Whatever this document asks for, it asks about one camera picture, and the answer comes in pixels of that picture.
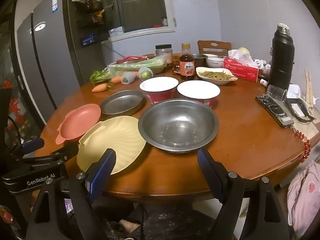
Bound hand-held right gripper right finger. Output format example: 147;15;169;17
197;147;292;240

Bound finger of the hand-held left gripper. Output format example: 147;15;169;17
5;137;45;155
22;142;79;167

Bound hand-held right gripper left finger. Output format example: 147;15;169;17
25;148;117;240

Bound yellow shell-shaped plate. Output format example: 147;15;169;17
76;116;147;176

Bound pink plate with handles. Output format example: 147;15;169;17
55;104;102;145

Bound steel plate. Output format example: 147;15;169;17
100;89;145;116

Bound red paper bowl white lid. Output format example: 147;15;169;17
139;77;179;105

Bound person's floral trousers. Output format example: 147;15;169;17
105;204;218;240

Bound grey refrigerator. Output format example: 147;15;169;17
15;0;105;125

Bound glass door red decorations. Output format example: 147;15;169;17
0;20;38;145

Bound black flat device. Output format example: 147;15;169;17
255;95;295;128

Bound green fruit in foam net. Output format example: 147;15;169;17
121;72;137;85
138;67;153;80

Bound pink clothing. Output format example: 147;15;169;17
287;161;320;233

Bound white dish of green beans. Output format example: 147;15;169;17
195;67;238;85

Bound clear glass cup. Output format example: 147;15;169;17
266;84;288;103

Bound red tissue box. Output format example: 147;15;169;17
223;49;259;83

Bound celery in plastic bag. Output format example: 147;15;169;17
90;55;167;84

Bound brown sauce bottle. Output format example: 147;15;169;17
179;43;195;81

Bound white ceramic bowl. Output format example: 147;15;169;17
205;57;225;68

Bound red snack bag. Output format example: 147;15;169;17
116;56;150;64

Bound blue box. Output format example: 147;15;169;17
81;34;96;47

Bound red label pickle jar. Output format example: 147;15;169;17
172;53;181;75

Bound small steel cup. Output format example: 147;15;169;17
194;54;208;67

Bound white plastic bag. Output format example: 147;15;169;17
287;84;302;98

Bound wooden chair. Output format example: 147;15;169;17
197;40;232;57

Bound wooden stick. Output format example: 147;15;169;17
308;70;314;110
304;69;310;110

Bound glass jar black lid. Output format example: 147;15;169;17
155;44;173;64

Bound black thermos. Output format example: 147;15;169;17
269;23;297;92

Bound black fridge side rack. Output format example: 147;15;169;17
75;0;104;28

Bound white framed window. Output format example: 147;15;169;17
77;0;175;40

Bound red bead string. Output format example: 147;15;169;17
291;126;312;163

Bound black corded device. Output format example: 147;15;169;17
285;97;316;123

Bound grey wall cable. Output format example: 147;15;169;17
103;42;126;58

